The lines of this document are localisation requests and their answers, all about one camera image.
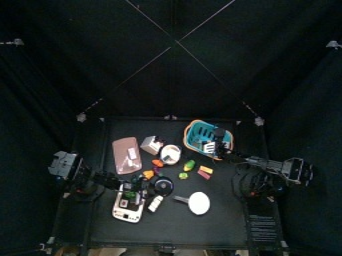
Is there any small white toy carton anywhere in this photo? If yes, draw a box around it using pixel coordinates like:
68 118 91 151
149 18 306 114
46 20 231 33
147 195 165 213

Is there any white toy frying pan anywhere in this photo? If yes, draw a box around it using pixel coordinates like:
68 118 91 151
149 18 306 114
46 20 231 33
172 191 212 216

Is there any blue basket with orange rim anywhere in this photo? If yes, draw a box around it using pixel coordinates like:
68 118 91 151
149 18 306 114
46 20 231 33
183 119 235 162

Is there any thin white cord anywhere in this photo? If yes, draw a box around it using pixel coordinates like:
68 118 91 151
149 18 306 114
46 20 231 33
124 0 259 118
81 0 236 114

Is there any yellow and red toy block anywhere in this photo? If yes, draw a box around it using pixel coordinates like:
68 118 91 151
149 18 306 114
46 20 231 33
196 165 215 181

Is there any pink plastic tray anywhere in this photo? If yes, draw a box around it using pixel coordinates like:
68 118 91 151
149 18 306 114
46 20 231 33
111 136 144 176

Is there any white toy bowl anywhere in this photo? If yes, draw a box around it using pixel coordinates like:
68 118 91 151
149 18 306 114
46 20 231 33
159 144 183 166

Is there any white toy toaster box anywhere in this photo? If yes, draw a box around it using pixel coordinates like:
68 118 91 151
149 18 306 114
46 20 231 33
139 135 165 156

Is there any green yellow toy corn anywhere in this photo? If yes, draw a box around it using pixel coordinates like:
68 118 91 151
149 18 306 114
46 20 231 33
183 159 197 173

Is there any white toy cash register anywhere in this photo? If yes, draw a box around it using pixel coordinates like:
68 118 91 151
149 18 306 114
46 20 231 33
111 183 147 224

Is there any black cable bundle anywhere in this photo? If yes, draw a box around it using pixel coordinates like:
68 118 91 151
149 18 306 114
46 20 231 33
231 162 278 202

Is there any black toy pot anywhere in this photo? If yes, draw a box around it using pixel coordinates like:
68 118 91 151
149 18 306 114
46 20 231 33
152 176 176 198

